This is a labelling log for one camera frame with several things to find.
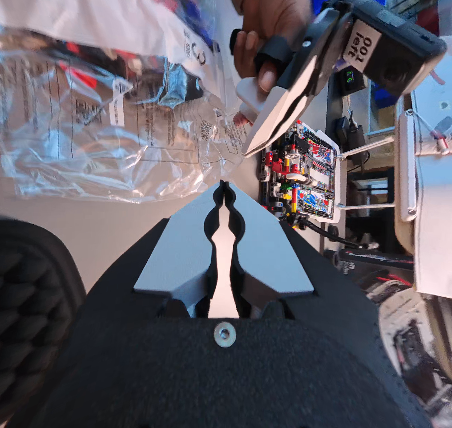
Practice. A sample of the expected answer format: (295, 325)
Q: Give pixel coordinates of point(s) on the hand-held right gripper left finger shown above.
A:
(173, 258)

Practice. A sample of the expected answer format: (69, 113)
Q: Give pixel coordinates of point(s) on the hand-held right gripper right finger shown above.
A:
(275, 258)

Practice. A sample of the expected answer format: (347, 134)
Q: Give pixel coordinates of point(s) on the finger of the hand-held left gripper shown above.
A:
(293, 117)
(268, 117)

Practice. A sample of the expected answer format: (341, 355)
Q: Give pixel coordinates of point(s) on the grey lego steering wheel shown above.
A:
(292, 156)

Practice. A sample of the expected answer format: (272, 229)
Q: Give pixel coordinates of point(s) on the red lego seat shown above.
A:
(279, 166)

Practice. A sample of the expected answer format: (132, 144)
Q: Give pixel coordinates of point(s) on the lego car chassis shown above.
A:
(279, 191)

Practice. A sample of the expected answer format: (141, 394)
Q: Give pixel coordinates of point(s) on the clear bag of lego parts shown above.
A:
(106, 117)

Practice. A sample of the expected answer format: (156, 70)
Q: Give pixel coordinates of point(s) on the lego instruction booklet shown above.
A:
(434, 223)

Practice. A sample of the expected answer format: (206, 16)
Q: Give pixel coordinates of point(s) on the black lego tyre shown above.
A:
(332, 230)

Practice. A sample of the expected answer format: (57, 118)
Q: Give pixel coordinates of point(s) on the black lego set box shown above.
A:
(399, 293)

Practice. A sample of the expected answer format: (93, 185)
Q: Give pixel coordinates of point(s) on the person's left hand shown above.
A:
(275, 4)

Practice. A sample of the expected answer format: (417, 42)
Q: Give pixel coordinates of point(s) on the black power adapter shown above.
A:
(348, 135)

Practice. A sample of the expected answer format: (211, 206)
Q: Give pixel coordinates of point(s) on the black power bank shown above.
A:
(353, 82)

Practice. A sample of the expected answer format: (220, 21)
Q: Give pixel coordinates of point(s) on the metal rod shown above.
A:
(367, 147)
(367, 206)

